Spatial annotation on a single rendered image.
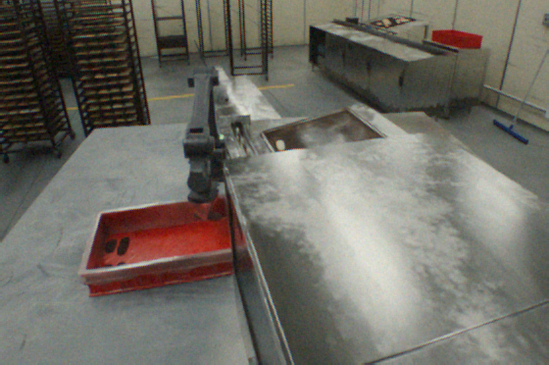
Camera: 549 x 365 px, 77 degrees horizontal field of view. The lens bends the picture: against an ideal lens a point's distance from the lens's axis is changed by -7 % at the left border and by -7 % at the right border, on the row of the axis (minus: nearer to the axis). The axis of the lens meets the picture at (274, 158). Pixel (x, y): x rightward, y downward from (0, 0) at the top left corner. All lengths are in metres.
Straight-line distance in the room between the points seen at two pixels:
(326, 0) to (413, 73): 5.34
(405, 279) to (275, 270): 0.17
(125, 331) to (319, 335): 0.76
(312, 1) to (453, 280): 8.73
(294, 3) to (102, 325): 8.34
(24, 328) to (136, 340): 0.34
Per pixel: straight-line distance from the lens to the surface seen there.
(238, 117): 2.11
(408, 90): 4.23
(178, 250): 1.31
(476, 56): 4.91
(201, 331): 1.07
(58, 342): 1.17
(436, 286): 0.52
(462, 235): 0.62
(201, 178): 1.01
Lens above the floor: 1.66
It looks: 27 degrees down
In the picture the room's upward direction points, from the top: 1 degrees counter-clockwise
